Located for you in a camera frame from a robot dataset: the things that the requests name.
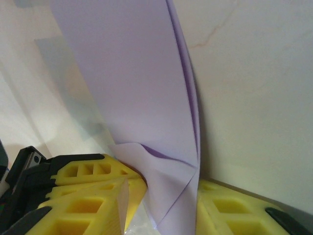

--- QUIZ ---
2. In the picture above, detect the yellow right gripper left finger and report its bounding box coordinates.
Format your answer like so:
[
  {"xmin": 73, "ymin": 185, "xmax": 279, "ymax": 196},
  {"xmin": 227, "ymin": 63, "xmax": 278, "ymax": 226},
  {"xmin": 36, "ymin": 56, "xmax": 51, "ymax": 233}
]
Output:
[{"xmin": 0, "ymin": 178, "xmax": 147, "ymax": 235}]

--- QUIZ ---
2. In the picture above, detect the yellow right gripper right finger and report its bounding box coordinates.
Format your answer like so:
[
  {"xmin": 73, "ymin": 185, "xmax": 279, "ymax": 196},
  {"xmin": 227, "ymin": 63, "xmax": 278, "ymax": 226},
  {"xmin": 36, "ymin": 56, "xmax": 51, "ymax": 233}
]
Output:
[{"xmin": 195, "ymin": 178, "xmax": 313, "ymax": 235}]

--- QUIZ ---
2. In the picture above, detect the purple paper sheet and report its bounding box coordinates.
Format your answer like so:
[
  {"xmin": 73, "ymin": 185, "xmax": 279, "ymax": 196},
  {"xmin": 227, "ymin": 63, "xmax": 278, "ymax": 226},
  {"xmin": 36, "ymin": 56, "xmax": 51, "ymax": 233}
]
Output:
[{"xmin": 50, "ymin": 0, "xmax": 202, "ymax": 235}]

